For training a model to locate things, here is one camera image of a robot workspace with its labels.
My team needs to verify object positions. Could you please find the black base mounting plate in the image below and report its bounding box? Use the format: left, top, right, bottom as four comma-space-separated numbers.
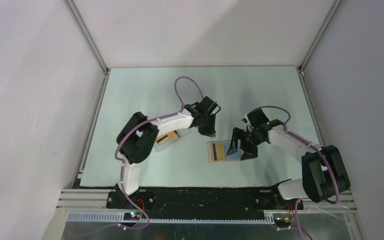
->
107, 187, 304, 220

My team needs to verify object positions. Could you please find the grey slotted cable duct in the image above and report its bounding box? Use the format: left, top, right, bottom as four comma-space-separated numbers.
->
66, 211, 275, 224

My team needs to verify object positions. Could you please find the right aluminium frame post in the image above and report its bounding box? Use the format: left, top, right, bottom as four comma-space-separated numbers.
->
298, 0, 344, 76

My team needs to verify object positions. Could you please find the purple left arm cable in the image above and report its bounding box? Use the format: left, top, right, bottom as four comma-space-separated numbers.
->
114, 76, 206, 231

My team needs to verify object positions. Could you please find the beige leather card holder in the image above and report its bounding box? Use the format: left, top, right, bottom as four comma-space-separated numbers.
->
207, 140, 243, 163

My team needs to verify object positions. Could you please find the aluminium frame post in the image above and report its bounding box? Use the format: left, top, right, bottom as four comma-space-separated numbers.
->
298, 0, 344, 76
62, 0, 110, 75

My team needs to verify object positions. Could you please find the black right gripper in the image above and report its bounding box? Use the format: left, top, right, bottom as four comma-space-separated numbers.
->
226, 127, 265, 161

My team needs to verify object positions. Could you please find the left aluminium frame post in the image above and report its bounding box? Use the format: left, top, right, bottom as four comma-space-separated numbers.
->
62, 0, 110, 75

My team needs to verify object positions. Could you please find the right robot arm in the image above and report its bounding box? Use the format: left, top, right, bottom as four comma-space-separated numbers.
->
226, 106, 351, 209

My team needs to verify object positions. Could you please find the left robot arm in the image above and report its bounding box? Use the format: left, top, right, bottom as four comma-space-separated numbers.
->
114, 96, 221, 208

